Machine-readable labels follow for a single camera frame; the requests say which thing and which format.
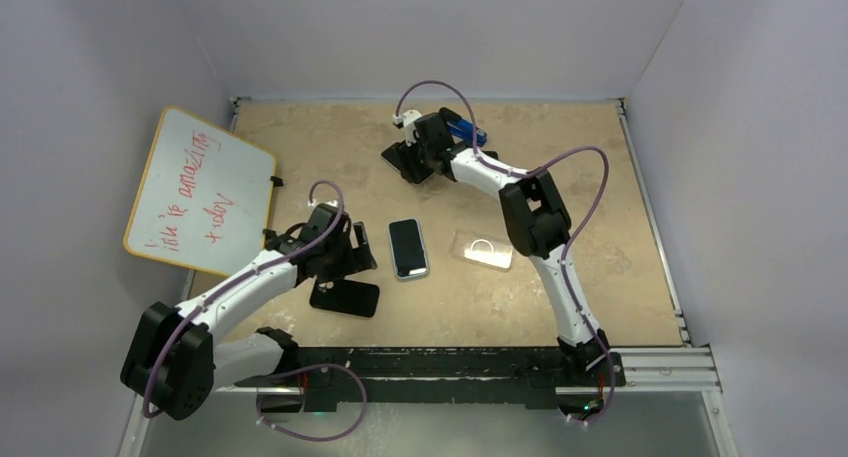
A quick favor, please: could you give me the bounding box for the black phone case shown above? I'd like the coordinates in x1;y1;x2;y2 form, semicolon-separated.
309;280;380;318

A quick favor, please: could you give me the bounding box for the light blue phone case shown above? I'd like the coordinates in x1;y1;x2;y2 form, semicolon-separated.
387;218;431;282

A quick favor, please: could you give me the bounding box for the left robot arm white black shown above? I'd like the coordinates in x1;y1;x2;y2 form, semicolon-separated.
120;202;380;420

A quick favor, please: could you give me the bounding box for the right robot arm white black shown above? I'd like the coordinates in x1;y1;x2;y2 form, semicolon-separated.
386;110;615;384

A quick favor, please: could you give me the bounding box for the black phone pink edge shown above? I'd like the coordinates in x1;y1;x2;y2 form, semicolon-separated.
480;151;499;165

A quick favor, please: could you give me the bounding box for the clear magsafe phone case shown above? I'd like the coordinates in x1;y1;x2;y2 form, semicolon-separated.
449;229;514;272

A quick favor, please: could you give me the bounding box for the blue black stapler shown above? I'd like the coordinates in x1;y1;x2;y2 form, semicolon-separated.
438;107;490;149

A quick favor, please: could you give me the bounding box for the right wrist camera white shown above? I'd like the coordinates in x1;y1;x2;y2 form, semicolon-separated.
392;109;422;146

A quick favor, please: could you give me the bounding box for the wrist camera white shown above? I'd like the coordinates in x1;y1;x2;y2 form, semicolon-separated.
308;199;340;209
392;109;422;146

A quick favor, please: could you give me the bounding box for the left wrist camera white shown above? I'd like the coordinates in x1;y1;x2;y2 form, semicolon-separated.
308;199;340;209

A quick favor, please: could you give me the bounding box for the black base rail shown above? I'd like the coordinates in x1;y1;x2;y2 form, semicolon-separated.
235;346;627;413

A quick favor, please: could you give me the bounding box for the whiteboard with yellow frame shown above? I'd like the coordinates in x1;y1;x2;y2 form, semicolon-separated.
123;106;277;276

